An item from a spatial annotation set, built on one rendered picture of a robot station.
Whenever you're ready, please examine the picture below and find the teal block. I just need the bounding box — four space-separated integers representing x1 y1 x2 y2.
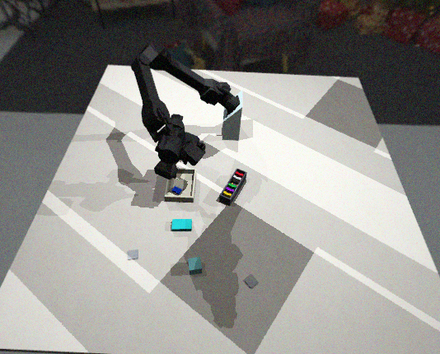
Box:
188 257 202 275

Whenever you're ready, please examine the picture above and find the cyan rectangular block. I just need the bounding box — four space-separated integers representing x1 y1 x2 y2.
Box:
171 219 192 231

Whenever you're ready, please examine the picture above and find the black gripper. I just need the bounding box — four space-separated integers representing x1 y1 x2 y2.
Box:
154 132 199 179

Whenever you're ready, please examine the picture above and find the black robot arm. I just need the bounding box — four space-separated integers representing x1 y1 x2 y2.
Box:
131 40 240 165

